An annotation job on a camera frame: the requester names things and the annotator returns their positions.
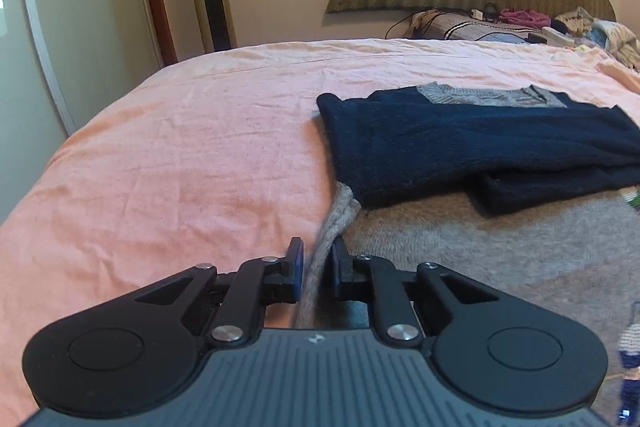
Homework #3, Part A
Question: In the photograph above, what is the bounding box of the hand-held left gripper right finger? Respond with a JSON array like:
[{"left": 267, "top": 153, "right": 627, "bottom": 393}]
[{"left": 330, "top": 237, "right": 507, "bottom": 348}]

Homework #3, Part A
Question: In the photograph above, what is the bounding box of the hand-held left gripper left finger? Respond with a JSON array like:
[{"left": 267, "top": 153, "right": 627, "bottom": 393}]
[{"left": 133, "top": 236, "right": 305, "bottom": 348}]

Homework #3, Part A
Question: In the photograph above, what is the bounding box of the pile of mixed clothes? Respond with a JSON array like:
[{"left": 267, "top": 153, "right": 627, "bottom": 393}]
[{"left": 542, "top": 7, "right": 640, "bottom": 70}]

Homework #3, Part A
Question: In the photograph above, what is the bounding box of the striped pillow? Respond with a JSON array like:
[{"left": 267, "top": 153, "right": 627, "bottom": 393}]
[{"left": 410, "top": 9, "right": 546, "bottom": 44}]

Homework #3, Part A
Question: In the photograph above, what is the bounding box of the pink bed sheet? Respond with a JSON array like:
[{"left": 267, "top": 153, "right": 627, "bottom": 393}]
[{"left": 0, "top": 38, "right": 640, "bottom": 423}]

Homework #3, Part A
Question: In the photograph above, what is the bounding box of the floral glass sliding door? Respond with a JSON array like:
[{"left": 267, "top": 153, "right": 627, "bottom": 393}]
[{"left": 0, "top": 0, "right": 179, "bottom": 228}]

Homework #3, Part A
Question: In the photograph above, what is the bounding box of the magenta cloth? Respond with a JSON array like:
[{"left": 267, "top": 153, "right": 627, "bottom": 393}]
[{"left": 498, "top": 8, "right": 551, "bottom": 29}]

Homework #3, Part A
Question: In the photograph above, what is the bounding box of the grey and navy sweater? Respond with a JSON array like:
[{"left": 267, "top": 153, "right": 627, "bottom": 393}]
[{"left": 295, "top": 82, "right": 640, "bottom": 413}]

